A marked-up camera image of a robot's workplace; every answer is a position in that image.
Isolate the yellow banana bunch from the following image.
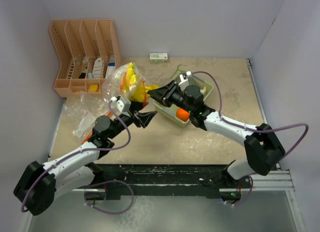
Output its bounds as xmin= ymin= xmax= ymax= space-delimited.
xmin=119 ymin=62 xmax=159 ymax=106

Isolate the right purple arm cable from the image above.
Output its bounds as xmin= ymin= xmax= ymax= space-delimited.
xmin=186 ymin=70 xmax=310 ymax=165

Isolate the small green white box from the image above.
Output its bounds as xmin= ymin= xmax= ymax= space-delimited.
xmin=149 ymin=52 xmax=168 ymax=63

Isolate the yellow small box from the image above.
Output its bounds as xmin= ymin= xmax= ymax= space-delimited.
xmin=89 ymin=84 xmax=100 ymax=92

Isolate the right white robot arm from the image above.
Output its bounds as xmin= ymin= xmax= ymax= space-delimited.
xmin=148 ymin=81 xmax=285 ymax=188

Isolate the black white item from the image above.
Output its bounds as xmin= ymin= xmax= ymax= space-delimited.
xmin=78 ymin=56 xmax=88 ymax=79

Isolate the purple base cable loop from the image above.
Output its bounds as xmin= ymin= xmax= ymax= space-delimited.
xmin=83 ymin=179 xmax=136 ymax=216

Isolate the orange fruit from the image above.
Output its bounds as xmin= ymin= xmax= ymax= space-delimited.
xmin=176 ymin=108 xmax=190 ymax=122

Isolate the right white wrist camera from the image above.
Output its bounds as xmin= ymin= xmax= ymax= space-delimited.
xmin=178 ymin=71 xmax=192 ymax=91

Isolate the white patterned pouch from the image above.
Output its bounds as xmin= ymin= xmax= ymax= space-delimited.
xmin=92 ymin=57 xmax=103 ymax=78

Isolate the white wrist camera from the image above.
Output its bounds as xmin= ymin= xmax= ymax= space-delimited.
xmin=178 ymin=71 xmax=192 ymax=91
xmin=110 ymin=96 xmax=131 ymax=113

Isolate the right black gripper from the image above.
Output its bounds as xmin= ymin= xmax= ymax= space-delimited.
xmin=146 ymin=81 xmax=193 ymax=114

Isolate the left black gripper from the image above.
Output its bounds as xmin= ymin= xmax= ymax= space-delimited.
xmin=107 ymin=101 xmax=157 ymax=139

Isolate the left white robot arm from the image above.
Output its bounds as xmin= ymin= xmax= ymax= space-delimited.
xmin=13 ymin=101 xmax=157 ymax=216

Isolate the green plastic basket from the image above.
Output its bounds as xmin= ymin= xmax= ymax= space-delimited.
xmin=153 ymin=75 xmax=214 ymax=128

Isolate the aluminium frame rail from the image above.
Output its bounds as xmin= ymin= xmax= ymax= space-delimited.
xmin=244 ymin=58 xmax=306 ymax=232

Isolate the pink desk file organizer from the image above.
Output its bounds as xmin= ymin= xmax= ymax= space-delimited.
xmin=49 ymin=19 xmax=122 ymax=98

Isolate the white blue packet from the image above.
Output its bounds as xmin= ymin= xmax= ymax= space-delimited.
xmin=105 ymin=55 xmax=116 ymax=79

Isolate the clear orange-zip bag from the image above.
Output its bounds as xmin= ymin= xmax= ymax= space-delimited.
xmin=63 ymin=91 xmax=110 ymax=143
xmin=101 ymin=62 xmax=148 ymax=107

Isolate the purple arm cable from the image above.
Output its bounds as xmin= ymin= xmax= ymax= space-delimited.
xmin=20 ymin=99 xmax=133 ymax=213
xmin=186 ymin=70 xmax=310 ymax=165

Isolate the white garlic bulb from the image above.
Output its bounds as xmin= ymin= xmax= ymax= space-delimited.
xmin=200 ymin=85 xmax=209 ymax=96

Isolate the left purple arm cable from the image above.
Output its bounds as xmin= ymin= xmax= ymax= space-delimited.
xmin=20 ymin=99 xmax=133 ymax=213

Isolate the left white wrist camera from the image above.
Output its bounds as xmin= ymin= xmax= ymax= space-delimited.
xmin=110 ymin=96 xmax=131 ymax=113

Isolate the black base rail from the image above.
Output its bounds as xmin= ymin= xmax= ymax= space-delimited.
xmin=87 ymin=163 xmax=251 ymax=201

